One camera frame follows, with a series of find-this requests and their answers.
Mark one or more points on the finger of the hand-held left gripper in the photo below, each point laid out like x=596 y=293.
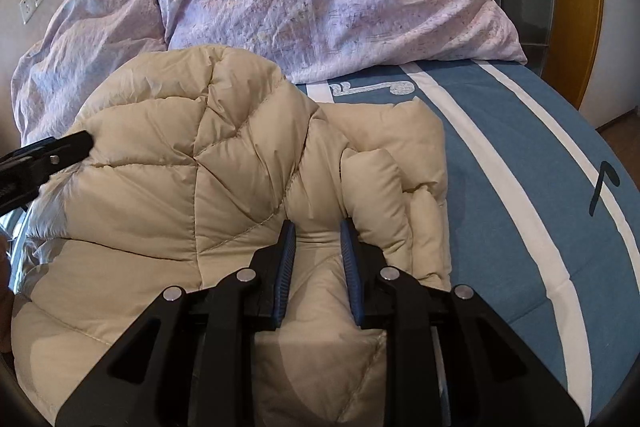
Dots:
x=55 y=157

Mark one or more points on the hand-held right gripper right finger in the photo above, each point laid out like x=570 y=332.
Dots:
x=352 y=277

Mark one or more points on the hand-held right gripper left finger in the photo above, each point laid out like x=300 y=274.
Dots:
x=281 y=277

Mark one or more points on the cream quilted down jacket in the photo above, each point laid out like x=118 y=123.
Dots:
x=150 y=187

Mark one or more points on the blue white-striped bed sheet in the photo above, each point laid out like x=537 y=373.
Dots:
x=500 y=207

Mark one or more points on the wooden door frame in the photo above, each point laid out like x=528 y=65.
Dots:
x=575 y=7

